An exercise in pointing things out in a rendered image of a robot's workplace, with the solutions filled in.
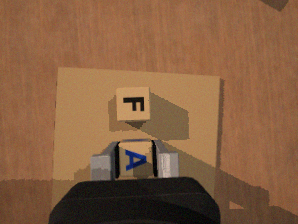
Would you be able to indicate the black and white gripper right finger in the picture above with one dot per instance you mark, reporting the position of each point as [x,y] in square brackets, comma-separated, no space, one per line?
[165,163]

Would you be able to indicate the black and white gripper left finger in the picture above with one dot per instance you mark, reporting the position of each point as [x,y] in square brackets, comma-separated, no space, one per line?
[106,166]

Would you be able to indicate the tan letter block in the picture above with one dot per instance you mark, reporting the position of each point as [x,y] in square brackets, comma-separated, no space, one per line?
[136,157]
[133,104]

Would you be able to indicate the tan flat mat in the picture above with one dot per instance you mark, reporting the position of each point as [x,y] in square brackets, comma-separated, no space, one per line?
[184,117]

